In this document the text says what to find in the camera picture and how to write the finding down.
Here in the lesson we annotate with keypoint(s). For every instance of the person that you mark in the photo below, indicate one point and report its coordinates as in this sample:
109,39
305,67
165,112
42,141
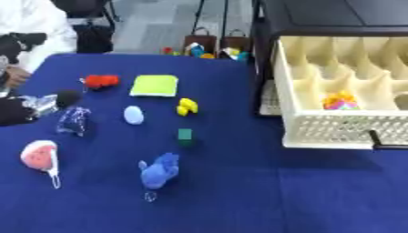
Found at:
37,18

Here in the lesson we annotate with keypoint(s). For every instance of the green cube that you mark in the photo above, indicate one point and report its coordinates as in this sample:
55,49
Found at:
185,134

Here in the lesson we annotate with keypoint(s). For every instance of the black chair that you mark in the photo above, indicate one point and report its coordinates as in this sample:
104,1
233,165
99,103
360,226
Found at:
87,18

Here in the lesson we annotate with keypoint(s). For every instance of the black tripod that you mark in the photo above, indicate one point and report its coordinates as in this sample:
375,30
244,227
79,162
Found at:
212,15

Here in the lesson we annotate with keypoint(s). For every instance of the black handheld device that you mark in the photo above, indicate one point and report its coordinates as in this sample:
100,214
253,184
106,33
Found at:
18,42

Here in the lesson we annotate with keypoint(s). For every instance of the blue soft toy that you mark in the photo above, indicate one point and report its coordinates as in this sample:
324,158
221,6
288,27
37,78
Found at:
158,173

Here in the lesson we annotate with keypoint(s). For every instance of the red toy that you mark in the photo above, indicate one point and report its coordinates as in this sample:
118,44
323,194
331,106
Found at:
102,81

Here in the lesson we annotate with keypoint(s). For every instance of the person's hand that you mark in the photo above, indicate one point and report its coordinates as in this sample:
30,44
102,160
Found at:
16,75

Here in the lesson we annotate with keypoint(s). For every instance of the yellow toy duck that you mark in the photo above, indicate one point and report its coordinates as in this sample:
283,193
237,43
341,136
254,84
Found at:
187,106

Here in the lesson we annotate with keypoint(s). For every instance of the multicoloured toy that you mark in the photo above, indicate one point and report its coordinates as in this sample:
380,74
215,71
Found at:
340,101

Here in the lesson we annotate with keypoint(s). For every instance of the clear crumpled plastic bag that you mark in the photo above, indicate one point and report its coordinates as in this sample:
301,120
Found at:
73,120

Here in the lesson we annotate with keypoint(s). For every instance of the pale blue oval toy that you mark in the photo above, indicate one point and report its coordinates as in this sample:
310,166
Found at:
133,115

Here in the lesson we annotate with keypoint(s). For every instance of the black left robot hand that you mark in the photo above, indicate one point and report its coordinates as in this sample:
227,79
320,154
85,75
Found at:
68,97

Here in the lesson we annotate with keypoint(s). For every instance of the black cabinet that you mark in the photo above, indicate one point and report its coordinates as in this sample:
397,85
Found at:
319,15

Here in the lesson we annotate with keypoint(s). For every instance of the colourful toys pile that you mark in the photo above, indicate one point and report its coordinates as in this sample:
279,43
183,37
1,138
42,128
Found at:
195,51
236,54

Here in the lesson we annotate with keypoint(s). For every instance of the pale compartment drawer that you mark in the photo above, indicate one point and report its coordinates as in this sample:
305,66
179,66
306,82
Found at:
340,127

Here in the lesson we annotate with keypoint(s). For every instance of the yellow-green flat pad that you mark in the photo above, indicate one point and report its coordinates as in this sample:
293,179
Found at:
154,85

